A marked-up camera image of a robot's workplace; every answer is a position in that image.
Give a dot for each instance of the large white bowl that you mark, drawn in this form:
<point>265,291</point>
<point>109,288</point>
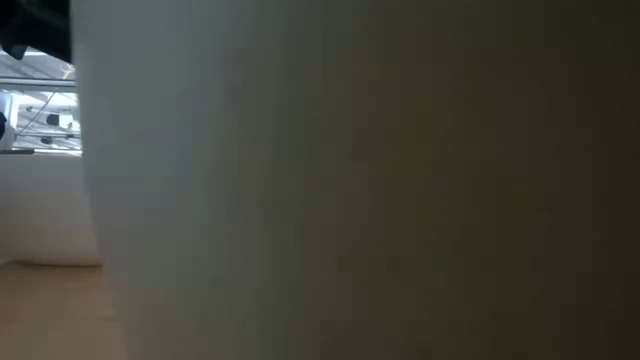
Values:
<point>350,180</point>

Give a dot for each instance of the small white bowl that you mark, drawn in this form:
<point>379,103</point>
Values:
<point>45,215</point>

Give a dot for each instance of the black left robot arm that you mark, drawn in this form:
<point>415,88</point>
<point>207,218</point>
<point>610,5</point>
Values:
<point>35,22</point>

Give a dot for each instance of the grey metal rail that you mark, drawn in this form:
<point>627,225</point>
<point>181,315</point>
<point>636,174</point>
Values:
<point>35,84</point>

